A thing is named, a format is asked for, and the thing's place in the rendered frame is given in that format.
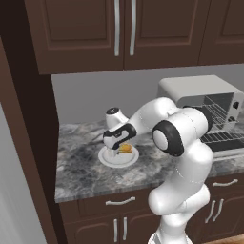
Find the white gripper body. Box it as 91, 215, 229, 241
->
106, 145, 122, 159

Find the golden chicken drumstick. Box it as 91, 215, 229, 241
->
118, 143, 133, 154

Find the brown base cupboard door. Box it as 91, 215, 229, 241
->
186, 198, 217, 244
214, 193, 244, 237
63, 215, 121, 244
119, 209, 164, 244

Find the silver toaster oven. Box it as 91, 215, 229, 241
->
156, 74, 244, 134

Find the toaster oven glass door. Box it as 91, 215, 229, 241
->
199, 131, 244, 159

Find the white round plate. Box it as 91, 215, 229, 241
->
97, 143, 140, 169

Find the brown drawer front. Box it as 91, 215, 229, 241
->
205, 173, 244, 198
77, 188, 154, 217

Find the tall brown cabinet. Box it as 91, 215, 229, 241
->
0, 0, 69, 244

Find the silver drawer handle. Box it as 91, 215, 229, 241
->
212, 178, 239, 188
105, 196, 137, 207

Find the silver base cupboard handle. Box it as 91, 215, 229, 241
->
212, 198, 225, 223
204, 199, 216, 224
112, 217, 119, 243
122, 216, 129, 242

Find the wire toaster oven rack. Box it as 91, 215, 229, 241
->
203, 102, 231, 121
211, 114, 240, 132

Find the silver wall cupboard handle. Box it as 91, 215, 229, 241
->
113, 0, 121, 57
129, 0, 137, 57

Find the brown wall cupboard door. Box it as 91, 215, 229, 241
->
197, 0, 244, 67
24, 0, 125, 75
123, 0, 212, 71

